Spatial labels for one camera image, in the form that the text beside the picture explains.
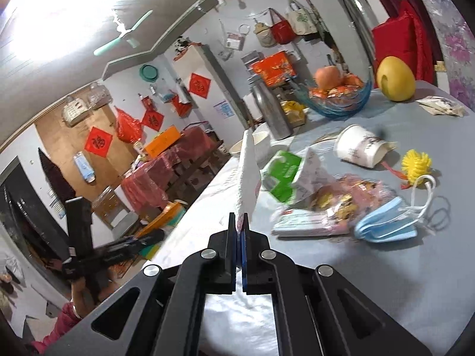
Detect clear hanging plastic bag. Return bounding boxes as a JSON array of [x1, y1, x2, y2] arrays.
[[224, 24, 254, 52]]

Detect black white mouse toy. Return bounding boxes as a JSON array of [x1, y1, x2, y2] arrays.
[[174, 36, 192, 55]]

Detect white woven basket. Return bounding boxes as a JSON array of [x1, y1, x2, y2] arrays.
[[61, 96, 90, 125]]

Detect white refrigerator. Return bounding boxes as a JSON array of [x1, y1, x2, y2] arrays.
[[174, 44, 255, 136]]

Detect wooden chair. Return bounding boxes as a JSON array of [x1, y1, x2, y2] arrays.
[[91, 186, 132, 228]]

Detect yellow plastic bag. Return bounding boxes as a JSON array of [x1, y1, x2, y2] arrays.
[[281, 100, 308, 127]]

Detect pile of orange snack packets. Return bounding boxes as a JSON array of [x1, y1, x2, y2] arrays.
[[309, 75, 365, 100]]

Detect blue glass fruit bowl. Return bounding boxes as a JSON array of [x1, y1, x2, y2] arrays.
[[292, 66, 372, 120]]

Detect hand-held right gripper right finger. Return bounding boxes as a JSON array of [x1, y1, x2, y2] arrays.
[[241, 231, 433, 356]]

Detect white printed paper cup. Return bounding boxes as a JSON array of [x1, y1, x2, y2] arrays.
[[333, 124, 397, 168]]

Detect green round lid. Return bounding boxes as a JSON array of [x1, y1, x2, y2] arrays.
[[139, 64, 160, 84]]

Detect white ceramic bowl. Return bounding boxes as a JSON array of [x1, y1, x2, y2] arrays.
[[229, 129, 271, 166]]

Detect crumpled white printed wrapper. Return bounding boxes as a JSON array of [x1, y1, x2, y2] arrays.
[[295, 147, 336, 203]]

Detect yellow mango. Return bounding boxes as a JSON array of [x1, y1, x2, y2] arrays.
[[376, 56, 417, 102]]

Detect orange gift box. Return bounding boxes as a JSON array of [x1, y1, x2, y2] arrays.
[[251, 52, 298, 87]]

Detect green ceiling fan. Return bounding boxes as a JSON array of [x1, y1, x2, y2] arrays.
[[93, 10, 154, 57]]

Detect beige hanging bag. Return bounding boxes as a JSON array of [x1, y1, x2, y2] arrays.
[[254, 20, 278, 48]]

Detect person's left forearm pink sleeve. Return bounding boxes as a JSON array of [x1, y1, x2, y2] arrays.
[[31, 301, 83, 355]]

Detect white snack packet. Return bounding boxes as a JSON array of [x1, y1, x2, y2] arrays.
[[416, 95, 465, 118]]

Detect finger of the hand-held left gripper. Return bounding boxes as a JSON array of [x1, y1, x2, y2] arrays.
[[109, 229, 165, 268]]

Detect table under red plastic cover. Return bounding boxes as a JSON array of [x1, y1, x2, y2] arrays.
[[122, 127, 223, 217]]

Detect wooden door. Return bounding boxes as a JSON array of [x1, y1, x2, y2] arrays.
[[34, 102, 147, 228]]

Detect clear woven basket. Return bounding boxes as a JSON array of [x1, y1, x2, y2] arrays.
[[86, 82, 113, 109]]

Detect dark hanging cloth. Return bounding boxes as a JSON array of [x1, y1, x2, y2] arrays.
[[38, 147, 77, 204]]

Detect green tissue packet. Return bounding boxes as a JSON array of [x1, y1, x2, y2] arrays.
[[261, 150, 304, 204]]

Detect red diamond paper decoration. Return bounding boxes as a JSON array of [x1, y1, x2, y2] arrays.
[[84, 126, 113, 154], [171, 94, 192, 118], [142, 108, 166, 132], [188, 73, 212, 99]]

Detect steel thermos bottle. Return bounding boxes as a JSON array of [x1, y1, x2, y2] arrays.
[[251, 81, 295, 141]]

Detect long orange box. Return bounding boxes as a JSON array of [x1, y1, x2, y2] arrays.
[[144, 125, 181, 157]]

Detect white paper tissue strip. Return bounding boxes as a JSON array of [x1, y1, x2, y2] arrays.
[[233, 129, 261, 228]]

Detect floral curtain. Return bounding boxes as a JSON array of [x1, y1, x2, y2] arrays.
[[404, 0, 475, 114]]

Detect hanging pack of face masks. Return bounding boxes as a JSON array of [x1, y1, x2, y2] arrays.
[[73, 151, 96, 184]]

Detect white pink tissue packet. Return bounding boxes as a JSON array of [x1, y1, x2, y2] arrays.
[[272, 209, 351, 237]]

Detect white tote bag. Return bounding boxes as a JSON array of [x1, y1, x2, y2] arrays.
[[285, 0, 319, 36]]

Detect red plastic bag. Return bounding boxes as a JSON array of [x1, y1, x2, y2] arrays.
[[114, 106, 144, 144]]

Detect person's left hand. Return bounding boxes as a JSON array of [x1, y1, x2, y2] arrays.
[[70, 277, 116, 320]]

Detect pink plastic snack bag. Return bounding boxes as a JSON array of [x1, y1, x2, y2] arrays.
[[310, 174, 398, 228]]

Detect blue face mask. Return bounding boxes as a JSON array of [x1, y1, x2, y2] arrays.
[[354, 175, 438, 244]]

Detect yellow spiky ball toy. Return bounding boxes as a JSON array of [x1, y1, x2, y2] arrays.
[[381, 149, 433, 190]]

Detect red cushion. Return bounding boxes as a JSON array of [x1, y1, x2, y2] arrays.
[[372, 0, 436, 84]]

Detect red tote bag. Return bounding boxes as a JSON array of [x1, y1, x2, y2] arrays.
[[269, 8, 298, 45]]

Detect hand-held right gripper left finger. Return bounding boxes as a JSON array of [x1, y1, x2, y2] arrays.
[[45, 213, 238, 356]]

